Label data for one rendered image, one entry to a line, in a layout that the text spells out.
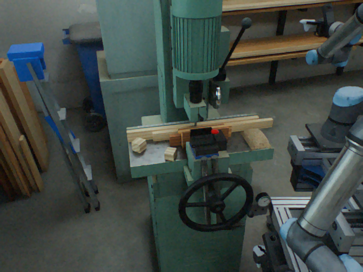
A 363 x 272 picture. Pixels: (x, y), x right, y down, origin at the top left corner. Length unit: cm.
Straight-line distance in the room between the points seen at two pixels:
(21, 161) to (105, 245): 88
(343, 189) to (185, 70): 65
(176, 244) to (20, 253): 109
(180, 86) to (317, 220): 76
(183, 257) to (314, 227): 90
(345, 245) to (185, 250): 73
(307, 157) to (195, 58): 79
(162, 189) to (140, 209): 100
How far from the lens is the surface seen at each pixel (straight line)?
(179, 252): 163
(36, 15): 347
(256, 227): 220
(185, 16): 109
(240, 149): 129
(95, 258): 209
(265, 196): 141
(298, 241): 94
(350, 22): 154
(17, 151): 246
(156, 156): 125
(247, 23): 109
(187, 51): 112
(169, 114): 150
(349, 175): 86
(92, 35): 286
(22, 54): 181
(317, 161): 166
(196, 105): 125
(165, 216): 142
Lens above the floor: 164
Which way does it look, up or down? 34 degrees down
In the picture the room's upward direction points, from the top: 1 degrees counter-clockwise
